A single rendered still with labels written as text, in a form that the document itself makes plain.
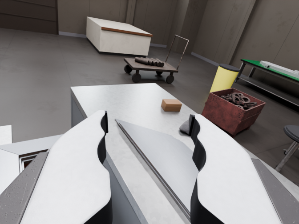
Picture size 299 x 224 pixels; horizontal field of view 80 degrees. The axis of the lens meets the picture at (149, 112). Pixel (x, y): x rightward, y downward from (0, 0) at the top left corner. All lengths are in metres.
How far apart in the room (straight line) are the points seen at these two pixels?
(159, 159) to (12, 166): 0.60
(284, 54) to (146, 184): 6.81
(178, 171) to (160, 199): 0.11
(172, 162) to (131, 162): 0.15
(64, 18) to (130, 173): 7.78
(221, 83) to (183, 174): 4.02
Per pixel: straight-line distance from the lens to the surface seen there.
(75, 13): 8.20
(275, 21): 7.55
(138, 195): 0.58
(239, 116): 2.98
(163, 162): 0.65
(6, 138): 1.28
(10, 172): 0.92
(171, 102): 1.01
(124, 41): 6.27
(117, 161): 0.65
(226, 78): 4.53
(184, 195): 0.59
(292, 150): 2.62
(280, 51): 7.24
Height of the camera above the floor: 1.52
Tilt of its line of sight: 29 degrees down
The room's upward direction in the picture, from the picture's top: 13 degrees clockwise
